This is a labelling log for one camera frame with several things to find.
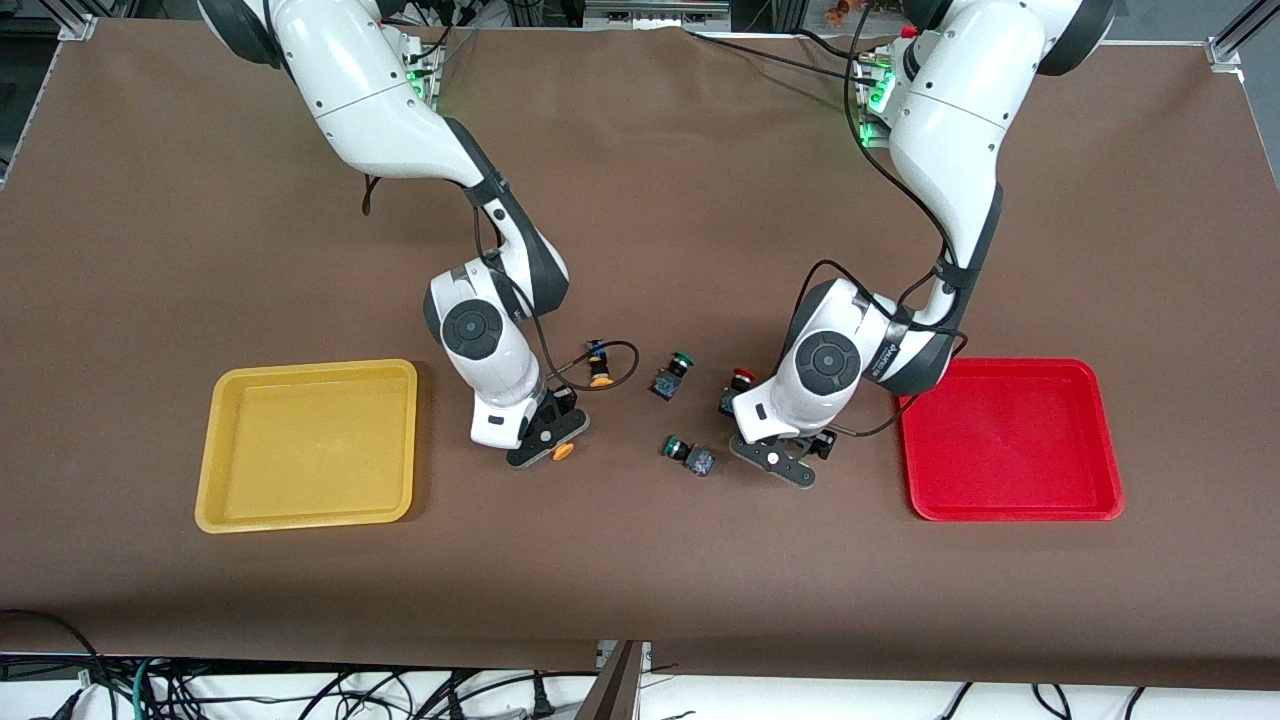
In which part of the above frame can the green mushroom push button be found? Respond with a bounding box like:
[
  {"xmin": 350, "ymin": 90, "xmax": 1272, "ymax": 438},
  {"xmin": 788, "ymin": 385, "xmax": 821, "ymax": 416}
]
[
  {"xmin": 661, "ymin": 436, "xmax": 717, "ymax": 478},
  {"xmin": 649, "ymin": 352, "xmax": 697, "ymax": 401}
]

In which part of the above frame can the aluminium corner profile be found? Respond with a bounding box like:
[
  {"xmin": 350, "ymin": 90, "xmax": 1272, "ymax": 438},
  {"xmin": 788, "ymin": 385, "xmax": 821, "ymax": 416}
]
[{"xmin": 1205, "ymin": 0, "xmax": 1280, "ymax": 73}]

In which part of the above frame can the teal cable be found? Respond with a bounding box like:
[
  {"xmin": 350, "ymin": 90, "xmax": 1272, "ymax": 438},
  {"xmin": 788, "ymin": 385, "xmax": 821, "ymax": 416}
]
[{"xmin": 130, "ymin": 655, "xmax": 161, "ymax": 720}]

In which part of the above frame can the red plastic tray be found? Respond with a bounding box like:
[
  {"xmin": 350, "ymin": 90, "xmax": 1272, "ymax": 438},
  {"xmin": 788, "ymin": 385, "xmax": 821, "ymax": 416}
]
[{"xmin": 895, "ymin": 357, "xmax": 1126, "ymax": 523}]

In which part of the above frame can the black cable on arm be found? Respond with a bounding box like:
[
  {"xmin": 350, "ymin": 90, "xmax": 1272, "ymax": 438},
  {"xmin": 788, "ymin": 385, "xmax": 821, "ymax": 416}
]
[
  {"xmin": 360, "ymin": 150, "xmax": 641, "ymax": 396},
  {"xmin": 783, "ymin": 0, "xmax": 971, "ymax": 441}
]

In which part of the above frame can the thin black table cable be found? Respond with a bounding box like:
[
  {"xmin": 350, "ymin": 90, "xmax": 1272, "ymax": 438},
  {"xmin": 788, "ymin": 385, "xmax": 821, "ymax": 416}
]
[{"xmin": 685, "ymin": 28, "xmax": 873, "ymax": 81}]

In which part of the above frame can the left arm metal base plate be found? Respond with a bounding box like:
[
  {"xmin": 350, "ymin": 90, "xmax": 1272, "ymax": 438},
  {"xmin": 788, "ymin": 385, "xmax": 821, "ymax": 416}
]
[{"xmin": 855, "ymin": 45, "xmax": 901, "ymax": 151}]

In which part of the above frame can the aluminium frame bracket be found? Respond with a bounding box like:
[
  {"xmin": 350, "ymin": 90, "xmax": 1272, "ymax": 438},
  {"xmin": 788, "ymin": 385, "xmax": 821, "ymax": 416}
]
[{"xmin": 596, "ymin": 640, "xmax": 653, "ymax": 673}]

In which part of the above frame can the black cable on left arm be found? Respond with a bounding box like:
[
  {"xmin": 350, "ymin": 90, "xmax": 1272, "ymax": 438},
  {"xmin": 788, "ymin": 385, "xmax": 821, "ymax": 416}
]
[{"xmin": 783, "ymin": 0, "xmax": 971, "ymax": 441}]

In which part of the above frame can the brown table cover sheet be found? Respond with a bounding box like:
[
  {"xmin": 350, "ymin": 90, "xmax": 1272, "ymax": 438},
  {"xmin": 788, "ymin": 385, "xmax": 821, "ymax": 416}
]
[{"xmin": 0, "ymin": 18, "xmax": 1280, "ymax": 691}]

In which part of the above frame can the yellow plastic tray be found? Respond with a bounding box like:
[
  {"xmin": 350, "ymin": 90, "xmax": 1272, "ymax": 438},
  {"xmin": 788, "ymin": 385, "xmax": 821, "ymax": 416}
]
[{"xmin": 194, "ymin": 358, "xmax": 419, "ymax": 535}]

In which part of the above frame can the red mushroom push button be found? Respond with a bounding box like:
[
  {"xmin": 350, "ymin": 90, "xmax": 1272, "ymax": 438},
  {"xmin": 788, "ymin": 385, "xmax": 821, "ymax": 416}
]
[{"xmin": 718, "ymin": 367, "xmax": 758, "ymax": 418}]

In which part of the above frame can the dark table strut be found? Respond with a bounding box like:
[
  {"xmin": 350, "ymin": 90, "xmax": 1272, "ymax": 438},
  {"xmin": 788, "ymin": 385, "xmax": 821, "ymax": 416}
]
[{"xmin": 572, "ymin": 640, "xmax": 643, "ymax": 720}]

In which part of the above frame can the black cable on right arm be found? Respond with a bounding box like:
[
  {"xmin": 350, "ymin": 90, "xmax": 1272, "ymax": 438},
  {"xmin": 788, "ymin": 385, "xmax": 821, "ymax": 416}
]
[{"xmin": 360, "ymin": 150, "xmax": 641, "ymax": 396}]

